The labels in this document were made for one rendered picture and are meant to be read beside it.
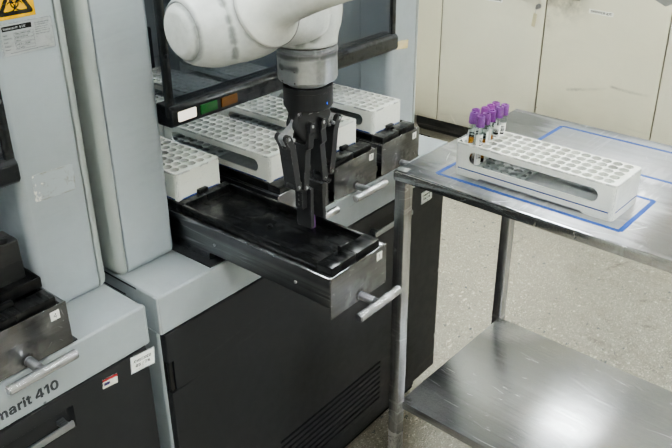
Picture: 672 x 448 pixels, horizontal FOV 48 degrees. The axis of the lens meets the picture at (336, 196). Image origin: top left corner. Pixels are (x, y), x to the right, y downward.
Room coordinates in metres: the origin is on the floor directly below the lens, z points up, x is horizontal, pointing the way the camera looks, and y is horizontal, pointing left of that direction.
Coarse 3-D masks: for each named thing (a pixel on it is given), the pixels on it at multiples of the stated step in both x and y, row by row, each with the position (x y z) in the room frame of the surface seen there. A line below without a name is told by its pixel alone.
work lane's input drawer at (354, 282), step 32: (224, 192) 1.21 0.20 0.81; (192, 224) 1.11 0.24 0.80; (224, 224) 1.07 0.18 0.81; (256, 224) 1.09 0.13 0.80; (288, 224) 1.09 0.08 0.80; (320, 224) 1.09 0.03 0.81; (224, 256) 1.06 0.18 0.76; (256, 256) 1.01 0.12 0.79; (288, 256) 0.98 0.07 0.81; (320, 256) 0.99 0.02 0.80; (352, 256) 0.97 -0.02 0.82; (384, 256) 1.02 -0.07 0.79; (288, 288) 0.97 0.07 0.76; (320, 288) 0.93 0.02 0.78; (352, 288) 0.96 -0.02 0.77
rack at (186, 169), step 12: (168, 144) 1.29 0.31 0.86; (180, 144) 1.29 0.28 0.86; (168, 156) 1.25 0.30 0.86; (180, 156) 1.24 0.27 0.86; (192, 156) 1.24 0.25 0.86; (204, 156) 1.24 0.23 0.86; (216, 156) 1.24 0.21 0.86; (168, 168) 1.20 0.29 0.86; (180, 168) 1.18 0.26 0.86; (192, 168) 1.18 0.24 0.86; (204, 168) 1.20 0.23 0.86; (216, 168) 1.22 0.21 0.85; (168, 180) 1.17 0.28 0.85; (180, 180) 1.16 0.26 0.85; (192, 180) 1.18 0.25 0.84; (204, 180) 1.20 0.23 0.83; (216, 180) 1.22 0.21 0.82; (168, 192) 1.17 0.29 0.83; (180, 192) 1.16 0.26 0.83; (192, 192) 1.18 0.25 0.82
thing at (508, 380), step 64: (512, 128) 1.48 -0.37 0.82; (576, 128) 1.48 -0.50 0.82; (448, 192) 1.19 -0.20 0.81; (512, 192) 1.17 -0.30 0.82; (640, 192) 1.17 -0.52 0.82; (640, 256) 0.97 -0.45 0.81; (448, 384) 1.32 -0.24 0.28; (512, 384) 1.32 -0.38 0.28; (576, 384) 1.32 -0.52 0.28; (640, 384) 1.32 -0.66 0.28
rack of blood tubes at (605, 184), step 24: (504, 144) 1.24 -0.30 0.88; (528, 144) 1.24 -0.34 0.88; (552, 144) 1.24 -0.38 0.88; (456, 168) 1.25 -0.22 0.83; (480, 168) 1.22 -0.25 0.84; (504, 168) 1.22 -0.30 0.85; (528, 168) 1.16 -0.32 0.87; (552, 168) 1.13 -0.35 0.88; (576, 168) 1.13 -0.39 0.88; (600, 168) 1.14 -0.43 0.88; (624, 168) 1.13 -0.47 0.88; (528, 192) 1.16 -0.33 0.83; (552, 192) 1.13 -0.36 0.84; (576, 192) 1.16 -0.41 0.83; (600, 192) 1.08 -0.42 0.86; (624, 192) 1.08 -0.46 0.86; (600, 216) 1.07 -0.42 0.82
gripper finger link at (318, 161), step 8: (320, 120) 1.09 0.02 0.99; (320, 128) 1.09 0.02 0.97; (320, 136) 1.09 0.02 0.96; (320, 144) 1.09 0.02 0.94; (312, 152) 1.10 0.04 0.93; (320, 152) 1.09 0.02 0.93; (312, 160) 1.11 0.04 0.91; (320, 160) 1.09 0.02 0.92; (312, 168) 1.11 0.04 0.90; (320, 168) 1.10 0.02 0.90; (312, 176) 1.11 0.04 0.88
